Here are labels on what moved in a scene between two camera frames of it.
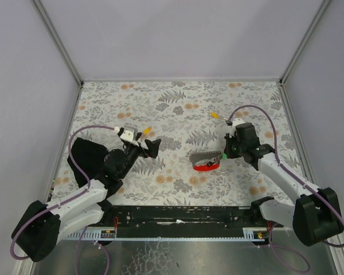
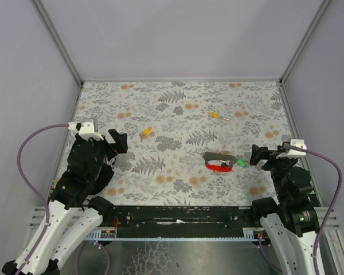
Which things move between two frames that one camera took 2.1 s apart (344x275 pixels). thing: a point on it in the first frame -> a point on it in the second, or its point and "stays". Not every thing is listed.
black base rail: (242, 222) stays
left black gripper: (145, 149) -> (104, 145)
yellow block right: (216, 116) stays
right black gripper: (229, 147) -> (269, 158)
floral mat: (190, 117) stays
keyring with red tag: (215, 155) -> (226, 160)
